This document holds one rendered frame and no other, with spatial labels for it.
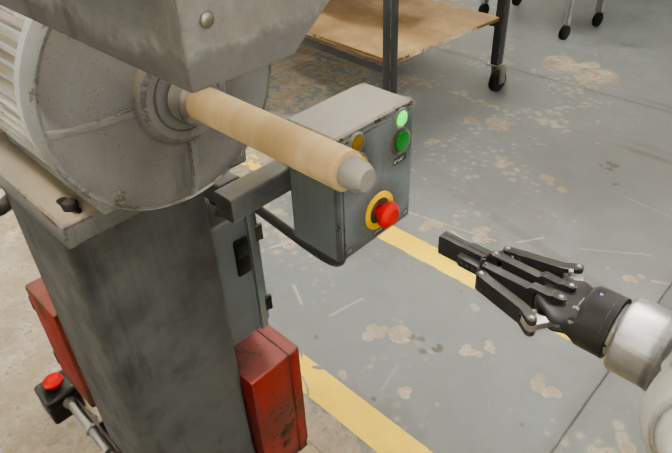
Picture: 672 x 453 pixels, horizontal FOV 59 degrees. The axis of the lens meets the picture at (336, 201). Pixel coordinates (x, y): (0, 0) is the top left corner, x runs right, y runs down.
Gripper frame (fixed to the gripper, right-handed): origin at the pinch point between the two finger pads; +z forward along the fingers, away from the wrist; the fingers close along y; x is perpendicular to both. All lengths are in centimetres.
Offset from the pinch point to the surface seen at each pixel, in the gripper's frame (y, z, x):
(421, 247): 94, 74, -98
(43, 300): -38, 56, -18
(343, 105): -0.3, 20.6, 15.0
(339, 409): 19, 47, -97
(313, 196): -8.4, 19.1, 4.9
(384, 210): -1.7, 12.1, 2.0
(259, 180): -12.7, 25.1, 7.1
